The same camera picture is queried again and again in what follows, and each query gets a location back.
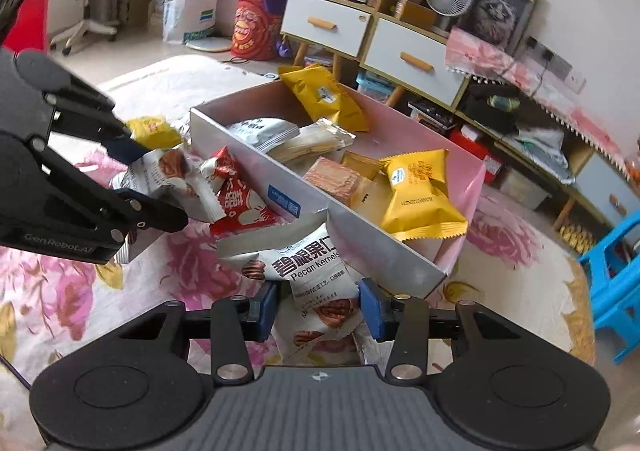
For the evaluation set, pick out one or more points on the pile of clothes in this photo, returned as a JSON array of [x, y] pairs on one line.
[[540, 146]]

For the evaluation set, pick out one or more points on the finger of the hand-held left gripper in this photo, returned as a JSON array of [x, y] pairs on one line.
[[125, 148], [150, 216]]

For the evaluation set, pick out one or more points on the white paper bag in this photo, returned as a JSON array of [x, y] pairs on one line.
[[187, 16]]

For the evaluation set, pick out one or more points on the yellow red-label snack packet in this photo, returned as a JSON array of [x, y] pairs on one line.
[[150, 131]]

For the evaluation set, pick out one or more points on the red cartoon bag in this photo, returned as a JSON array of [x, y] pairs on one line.
[[250, 26]]

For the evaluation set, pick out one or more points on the wooden shelf cabinet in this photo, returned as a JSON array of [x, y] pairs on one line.
[[395, 6]]

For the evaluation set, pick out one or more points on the gold snack bag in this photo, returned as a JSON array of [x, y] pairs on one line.
[[420, 191], [370, 181], [320, 96]]

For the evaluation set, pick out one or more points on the red white snack packet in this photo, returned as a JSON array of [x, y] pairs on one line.
[[235, 196]]

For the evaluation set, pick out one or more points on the pink cardboard box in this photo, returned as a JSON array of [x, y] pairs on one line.
[[240, 156]]

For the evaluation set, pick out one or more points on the blue plastic stool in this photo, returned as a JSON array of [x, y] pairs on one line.
[[615, 271]]

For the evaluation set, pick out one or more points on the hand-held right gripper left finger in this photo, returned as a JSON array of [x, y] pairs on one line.
[[262, 311]]

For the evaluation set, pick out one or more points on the white low cabinet drawer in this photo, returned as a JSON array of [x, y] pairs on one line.
[[600, 186]]

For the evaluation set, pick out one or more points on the pink floral cloth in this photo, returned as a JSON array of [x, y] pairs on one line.
[[500, 61]]

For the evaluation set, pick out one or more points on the white nut packet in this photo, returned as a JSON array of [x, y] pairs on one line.
[[160, 176], [310, 261]]

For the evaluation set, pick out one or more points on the pink snack packet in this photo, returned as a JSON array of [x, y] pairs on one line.
[[332, 178]]

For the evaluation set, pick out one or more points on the framed cat picture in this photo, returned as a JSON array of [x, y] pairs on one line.
[[492, 11]]

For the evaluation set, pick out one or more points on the clear bin with black lid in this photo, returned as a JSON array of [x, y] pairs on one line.
[[430, 113]]

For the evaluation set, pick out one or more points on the white black-print snack packet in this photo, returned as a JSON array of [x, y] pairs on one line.
[[260, 131]]

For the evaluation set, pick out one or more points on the white round floor plate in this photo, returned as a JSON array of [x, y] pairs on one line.
[[207, 45]]

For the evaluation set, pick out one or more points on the flat cardboard box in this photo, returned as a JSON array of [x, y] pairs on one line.
[[415, 13]]

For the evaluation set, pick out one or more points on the clear pastry packet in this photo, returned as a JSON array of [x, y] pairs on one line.
[[310, 141]]

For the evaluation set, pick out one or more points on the low wooden cabinet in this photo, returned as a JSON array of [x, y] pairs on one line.
[[575, 176]]

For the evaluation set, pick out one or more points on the wide clear storage bin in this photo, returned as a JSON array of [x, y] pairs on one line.
[[520, 191]]

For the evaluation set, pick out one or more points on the red box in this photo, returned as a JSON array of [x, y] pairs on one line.
[[470, 141]]

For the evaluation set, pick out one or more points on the black bag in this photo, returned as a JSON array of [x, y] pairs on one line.
[[490, 106]]

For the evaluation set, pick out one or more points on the yellow bottle pack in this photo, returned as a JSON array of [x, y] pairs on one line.
[[575, 236]]

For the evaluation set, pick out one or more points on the wall power outlets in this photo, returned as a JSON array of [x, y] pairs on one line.
[[555, 61]]

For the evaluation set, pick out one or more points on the clear blue-lid storage bin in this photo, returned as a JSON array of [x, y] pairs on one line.
[[372, 83]]

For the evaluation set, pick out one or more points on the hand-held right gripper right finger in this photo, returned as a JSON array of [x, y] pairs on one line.
[[372, 311]]

